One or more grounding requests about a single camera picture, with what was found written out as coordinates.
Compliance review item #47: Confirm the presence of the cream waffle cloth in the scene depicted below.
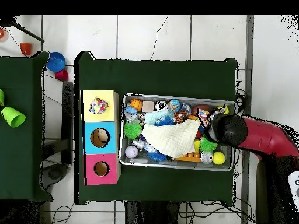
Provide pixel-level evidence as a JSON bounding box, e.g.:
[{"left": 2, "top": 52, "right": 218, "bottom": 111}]
[{"left": 141, "top": 118, "right": 201, "bottom": 159}]

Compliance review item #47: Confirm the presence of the silver mesh bin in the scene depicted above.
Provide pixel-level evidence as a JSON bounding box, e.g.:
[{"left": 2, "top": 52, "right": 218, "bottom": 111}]
[{"left": 119, "top": 93, "right": 237, "bottom": 172}]

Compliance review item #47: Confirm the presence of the wooden box with three holes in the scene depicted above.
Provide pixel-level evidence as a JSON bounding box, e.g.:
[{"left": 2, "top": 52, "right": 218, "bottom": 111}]
[{"left": 80, "top": 89, "right": 122, "bottom": 187}]

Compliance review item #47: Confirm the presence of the light blue cloth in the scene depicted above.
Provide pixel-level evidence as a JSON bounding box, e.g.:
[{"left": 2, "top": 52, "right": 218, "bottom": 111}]
[{"left": 144, "top": 110, "right": 175, "bottom": 125}]

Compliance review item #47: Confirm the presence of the green spiky ball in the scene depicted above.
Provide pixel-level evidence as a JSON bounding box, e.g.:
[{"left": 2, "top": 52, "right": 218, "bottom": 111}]
[
  {"left": 198, "top": 136, "right": 218, "bottom": 153},
  {"left": 123, "top": 121, "right": 144, "bottom": 140}
]

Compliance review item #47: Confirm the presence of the orange basketball toy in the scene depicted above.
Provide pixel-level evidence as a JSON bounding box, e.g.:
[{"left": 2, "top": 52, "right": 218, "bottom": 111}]
[{"left": 130, "top": 98, "right": 144, "bottom": 112}]

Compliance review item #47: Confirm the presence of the small globe ball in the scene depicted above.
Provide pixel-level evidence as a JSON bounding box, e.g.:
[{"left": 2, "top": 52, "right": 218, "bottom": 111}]
[{"left": 167, "top": 99, "right": 181, "bottom": 113}]

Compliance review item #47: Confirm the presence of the white baseball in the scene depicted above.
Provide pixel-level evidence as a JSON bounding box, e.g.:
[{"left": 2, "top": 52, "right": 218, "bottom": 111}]
[{"left": 124, "top": 145, "right": 139, "bottom": 159}]

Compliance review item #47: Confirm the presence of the dark green tablecloth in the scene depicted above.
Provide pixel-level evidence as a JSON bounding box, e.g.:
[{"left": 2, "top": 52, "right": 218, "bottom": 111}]
[{"left": 74, "top": 50, "right": 239, "bottom": 207}]

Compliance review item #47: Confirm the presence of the orange toy brick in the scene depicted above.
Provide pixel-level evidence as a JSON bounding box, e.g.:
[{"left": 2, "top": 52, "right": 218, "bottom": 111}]
[{"left": 174, "top": 152, "right": 201, "bottom": 163}]

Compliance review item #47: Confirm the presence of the yellow tennis ball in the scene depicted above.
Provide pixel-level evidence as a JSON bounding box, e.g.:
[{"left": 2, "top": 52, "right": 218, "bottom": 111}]
[{"left": 212, "top": 151, "right": 227, "bottom": 166}]

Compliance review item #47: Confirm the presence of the black upright board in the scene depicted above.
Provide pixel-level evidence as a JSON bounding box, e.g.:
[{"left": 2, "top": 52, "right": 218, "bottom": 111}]
[{"left": 62, "top": 81, "right": 75, "bottom": 165}]

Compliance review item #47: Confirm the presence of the red cup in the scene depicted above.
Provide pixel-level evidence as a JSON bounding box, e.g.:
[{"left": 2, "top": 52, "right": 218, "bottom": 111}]
[{"left": 54, "top": 69, "right": 69, "bottom": 82}]

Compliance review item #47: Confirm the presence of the black floor stand base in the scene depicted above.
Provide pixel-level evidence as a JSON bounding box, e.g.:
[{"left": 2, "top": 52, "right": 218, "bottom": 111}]
[{"left": 41, "top": 163, "right": 69, "bottom": 187}]

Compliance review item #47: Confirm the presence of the blue bowl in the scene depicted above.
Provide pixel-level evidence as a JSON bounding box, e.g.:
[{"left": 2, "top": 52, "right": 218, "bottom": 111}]
[{"left": 46, "top": 51, "right": 67, "bottom": 73}]

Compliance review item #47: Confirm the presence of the green cloth side table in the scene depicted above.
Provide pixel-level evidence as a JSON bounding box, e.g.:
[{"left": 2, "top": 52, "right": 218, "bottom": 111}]
[{"left": 0, "top": 51, "right": 53, "bottom": 202}]

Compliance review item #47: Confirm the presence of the orange cup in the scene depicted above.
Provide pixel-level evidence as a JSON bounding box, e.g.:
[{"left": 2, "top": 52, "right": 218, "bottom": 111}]
[{"left": 19, "top": 42, "right": 32, "bottom": 56}]

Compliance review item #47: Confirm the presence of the black tripod pole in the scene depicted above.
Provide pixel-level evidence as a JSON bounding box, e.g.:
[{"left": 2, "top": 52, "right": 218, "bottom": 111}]
[{"left": 0, "top": 15, "right": 46, "bottom": 43}]

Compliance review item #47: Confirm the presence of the thin black cable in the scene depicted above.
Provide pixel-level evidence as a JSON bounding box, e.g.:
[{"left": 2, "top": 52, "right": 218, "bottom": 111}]
[{"left": 50, "top": 204, "right": 75, "bottom": 224}]

